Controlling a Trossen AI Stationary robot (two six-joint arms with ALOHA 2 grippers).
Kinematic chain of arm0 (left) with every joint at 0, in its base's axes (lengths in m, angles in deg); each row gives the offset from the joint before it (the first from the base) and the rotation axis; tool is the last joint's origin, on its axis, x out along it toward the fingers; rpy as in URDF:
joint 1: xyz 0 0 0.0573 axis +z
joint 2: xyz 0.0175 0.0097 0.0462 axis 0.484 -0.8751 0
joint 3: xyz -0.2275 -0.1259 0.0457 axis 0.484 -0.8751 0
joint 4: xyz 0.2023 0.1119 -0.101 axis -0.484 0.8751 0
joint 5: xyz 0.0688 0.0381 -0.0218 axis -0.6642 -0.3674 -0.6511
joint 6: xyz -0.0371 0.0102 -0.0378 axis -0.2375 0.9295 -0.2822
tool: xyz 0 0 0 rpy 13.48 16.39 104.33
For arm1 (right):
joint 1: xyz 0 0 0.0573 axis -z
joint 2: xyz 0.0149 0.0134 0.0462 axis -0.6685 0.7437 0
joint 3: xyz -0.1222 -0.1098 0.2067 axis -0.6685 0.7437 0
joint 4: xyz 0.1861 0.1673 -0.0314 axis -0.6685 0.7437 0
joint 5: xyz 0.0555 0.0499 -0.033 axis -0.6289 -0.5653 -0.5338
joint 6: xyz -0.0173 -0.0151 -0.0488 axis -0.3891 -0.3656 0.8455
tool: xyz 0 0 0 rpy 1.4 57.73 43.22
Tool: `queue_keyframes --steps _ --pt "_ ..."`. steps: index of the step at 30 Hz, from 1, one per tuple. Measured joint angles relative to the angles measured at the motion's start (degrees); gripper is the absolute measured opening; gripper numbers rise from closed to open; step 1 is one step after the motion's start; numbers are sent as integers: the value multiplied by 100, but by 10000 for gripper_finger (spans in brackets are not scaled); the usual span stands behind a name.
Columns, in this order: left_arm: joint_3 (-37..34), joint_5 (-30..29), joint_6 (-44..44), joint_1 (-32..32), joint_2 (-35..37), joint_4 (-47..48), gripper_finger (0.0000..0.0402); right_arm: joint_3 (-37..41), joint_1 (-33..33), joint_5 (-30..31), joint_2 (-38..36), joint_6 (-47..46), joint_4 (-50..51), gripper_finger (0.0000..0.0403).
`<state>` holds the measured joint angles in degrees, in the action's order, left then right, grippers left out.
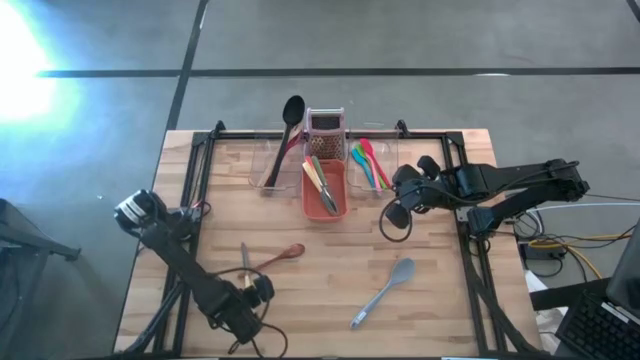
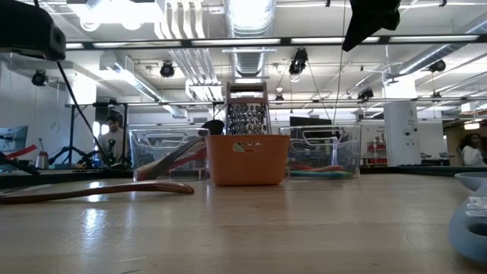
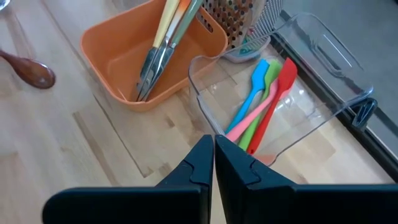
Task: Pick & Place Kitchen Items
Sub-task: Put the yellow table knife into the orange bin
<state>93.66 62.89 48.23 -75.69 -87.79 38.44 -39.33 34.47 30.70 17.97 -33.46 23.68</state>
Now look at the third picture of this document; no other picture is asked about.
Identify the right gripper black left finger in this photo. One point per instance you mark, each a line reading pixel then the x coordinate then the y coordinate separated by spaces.
pixel 140 205

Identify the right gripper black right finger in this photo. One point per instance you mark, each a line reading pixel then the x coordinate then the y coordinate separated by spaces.
pixel 280 205

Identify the pink silicone spatula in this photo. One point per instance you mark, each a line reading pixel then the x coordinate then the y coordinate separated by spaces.
pixel 248 123

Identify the teal silicone spatula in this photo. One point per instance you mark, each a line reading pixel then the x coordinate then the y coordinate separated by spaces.
pixel 257 81

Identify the red silicone spatula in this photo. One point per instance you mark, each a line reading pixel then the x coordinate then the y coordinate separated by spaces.
pixel 286 77

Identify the dark brown wooden spoon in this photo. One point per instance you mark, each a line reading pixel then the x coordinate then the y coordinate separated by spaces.
pixel 34 73

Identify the clear plastic storage bin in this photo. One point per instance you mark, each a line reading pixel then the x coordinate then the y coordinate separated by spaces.
pixel 342 77

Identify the orange plastic bin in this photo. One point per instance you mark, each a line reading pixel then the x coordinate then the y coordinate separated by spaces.
pixel 118 56

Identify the pink steel box grater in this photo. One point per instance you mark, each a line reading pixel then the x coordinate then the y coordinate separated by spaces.
pixel 230 18

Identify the black frame clip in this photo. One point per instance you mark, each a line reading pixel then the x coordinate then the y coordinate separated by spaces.
pixel 365 112

